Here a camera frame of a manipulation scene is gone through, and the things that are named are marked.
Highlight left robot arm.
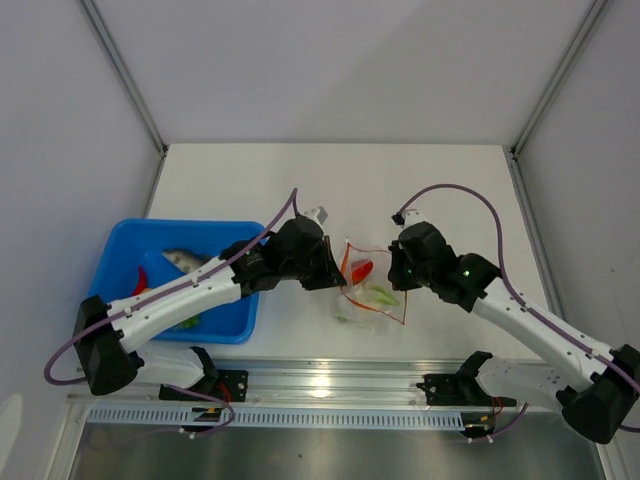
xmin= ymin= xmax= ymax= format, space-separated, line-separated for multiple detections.
xmin=74 ymin=215 xmax=347 ymax=400

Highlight slotted cable duct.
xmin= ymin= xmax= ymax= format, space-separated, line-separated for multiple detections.
xmin=88 ymin=405 xmax=465 ymax=431

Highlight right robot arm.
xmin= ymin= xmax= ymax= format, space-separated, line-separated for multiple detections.
xmin=388 ymin=210 xmax=639 ymax=444

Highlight blue plastic tray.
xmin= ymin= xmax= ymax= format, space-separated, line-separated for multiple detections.
xmin=89 ymin=218 xmax=263 ymax=345

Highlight green toy grapes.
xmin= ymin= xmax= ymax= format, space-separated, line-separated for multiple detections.
xmin=175 ymin=315 xmax=201 ymax=330

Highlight frame post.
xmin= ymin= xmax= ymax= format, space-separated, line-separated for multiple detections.
xmin=508 ymin=0 xmax=614 ymax=157
xmin=74 ymin=0 xmax=169 ymax=157

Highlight red orange toy mango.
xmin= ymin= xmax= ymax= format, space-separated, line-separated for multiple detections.
xmin=348 ymin=259 xmax=374 ymax=286

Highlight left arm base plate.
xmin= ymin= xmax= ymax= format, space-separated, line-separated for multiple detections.
xmin=211 ymin=370 xmax=249 ymax=403

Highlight left frame post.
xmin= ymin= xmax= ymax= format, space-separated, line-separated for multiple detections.
xmin=74 ymin=0 xmax=169 ymax=157

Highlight grey toy fish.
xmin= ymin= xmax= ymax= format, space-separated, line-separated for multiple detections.
xmin=162 ymin=249 xmax=212 ymax=274

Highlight red toy chili pepper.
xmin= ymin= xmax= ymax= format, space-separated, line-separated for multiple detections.
xmin=132 ymin=266 xmax=149 ymax=296

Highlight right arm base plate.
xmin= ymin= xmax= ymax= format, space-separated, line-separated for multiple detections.
xmin=416 ymin=373 xmax=496 ymax=407

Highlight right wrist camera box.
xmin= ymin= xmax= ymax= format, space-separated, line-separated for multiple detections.
xmin=391 ymin=209 xmax=427 ymax=230

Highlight white green toy cabbage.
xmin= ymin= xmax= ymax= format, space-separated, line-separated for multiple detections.
xmin=336 ymin=282 xmax=404 ymax=323

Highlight right frame post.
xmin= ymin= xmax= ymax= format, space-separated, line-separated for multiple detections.
xmin=508 ymin=0 xmax=614 ymax=157

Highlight aluminium mounting rail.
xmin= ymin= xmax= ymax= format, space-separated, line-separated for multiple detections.
xmin=68 ymin=359 xmax=548 ymax=407

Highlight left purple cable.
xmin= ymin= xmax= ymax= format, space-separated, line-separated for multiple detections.
xmin=43 ymin=187 xmax=300 ymax=441

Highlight clear zip top bag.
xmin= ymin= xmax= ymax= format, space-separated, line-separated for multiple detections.
xmin=333 ymin=239 xmax=408 ymax=335

